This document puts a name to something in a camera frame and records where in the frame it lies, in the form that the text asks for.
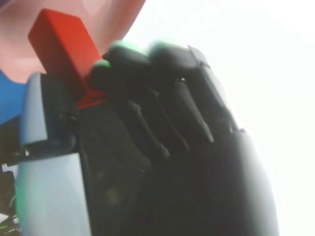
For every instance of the red cube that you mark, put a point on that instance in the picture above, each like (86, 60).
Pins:
(66, 46)

